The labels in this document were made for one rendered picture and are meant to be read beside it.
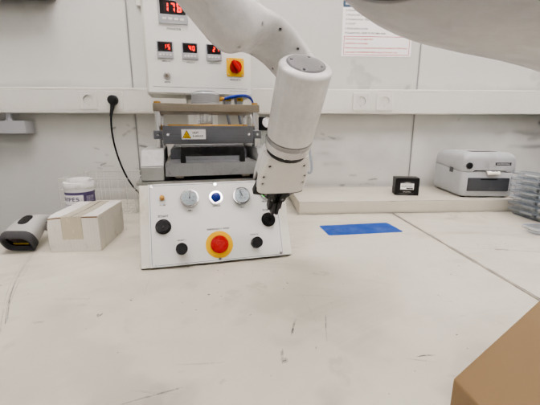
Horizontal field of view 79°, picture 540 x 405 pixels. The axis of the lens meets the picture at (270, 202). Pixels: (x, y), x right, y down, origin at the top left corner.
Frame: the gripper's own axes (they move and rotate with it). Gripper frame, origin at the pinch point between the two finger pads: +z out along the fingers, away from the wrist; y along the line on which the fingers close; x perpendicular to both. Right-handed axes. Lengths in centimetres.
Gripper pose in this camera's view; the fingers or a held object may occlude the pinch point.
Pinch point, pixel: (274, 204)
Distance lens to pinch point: 72.2
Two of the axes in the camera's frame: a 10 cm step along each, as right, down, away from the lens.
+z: -1.5, 6.8, 7.2
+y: -9.7, 0.6, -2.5
